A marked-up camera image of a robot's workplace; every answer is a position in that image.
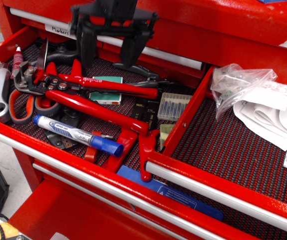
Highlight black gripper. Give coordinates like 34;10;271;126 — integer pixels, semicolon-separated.
69;0;159;68

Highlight blue dry erase marker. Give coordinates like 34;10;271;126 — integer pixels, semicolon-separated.
33;115;124;157

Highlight red left open drawer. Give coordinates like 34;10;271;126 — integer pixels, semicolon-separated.
0;24;262;240

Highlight red open drawer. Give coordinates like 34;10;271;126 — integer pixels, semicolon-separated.
0;24;262;240
145;71;287;240

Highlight red right open drawer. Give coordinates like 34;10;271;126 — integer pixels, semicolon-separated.
145;71;287;240

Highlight white markers label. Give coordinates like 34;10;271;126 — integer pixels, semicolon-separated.
44;24;74;39

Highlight black spring clamp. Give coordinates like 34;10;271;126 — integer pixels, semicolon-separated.
45;40;79;66

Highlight green white small box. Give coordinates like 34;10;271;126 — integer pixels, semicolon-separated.
89;76;123;105

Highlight black flush cutter pliers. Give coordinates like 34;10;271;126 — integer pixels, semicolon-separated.
112;62;178;88

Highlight clear drill bit case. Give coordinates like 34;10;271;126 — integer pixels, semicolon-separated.
157;92;193;122

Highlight red threadlocker tube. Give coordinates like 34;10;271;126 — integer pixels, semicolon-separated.
10;46;24;79

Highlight small clear packet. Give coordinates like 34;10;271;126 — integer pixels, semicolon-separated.
159;124;175;150

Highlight red bit holder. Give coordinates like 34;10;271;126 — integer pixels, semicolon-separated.
84;131;113;164

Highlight clear plastic zip bag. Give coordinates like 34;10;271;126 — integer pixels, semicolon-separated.
210;63;277;120

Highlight blue plastic card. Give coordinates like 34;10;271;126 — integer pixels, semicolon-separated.
117;165;224;221

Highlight red tool chest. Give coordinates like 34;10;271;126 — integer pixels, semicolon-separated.
0;0;287;240

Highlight red white adhesive strip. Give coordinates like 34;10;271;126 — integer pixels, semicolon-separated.
265;81;287;96

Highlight white folded paper sheets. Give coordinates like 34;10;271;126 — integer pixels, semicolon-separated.
233;86;287;151

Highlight yellow sponge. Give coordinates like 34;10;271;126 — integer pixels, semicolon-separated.
0;222;20;240

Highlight red handled wire stripper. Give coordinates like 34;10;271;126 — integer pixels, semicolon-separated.
12;58;159;136

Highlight red handled crimping tool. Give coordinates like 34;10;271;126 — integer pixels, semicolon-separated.
42;107;161;183

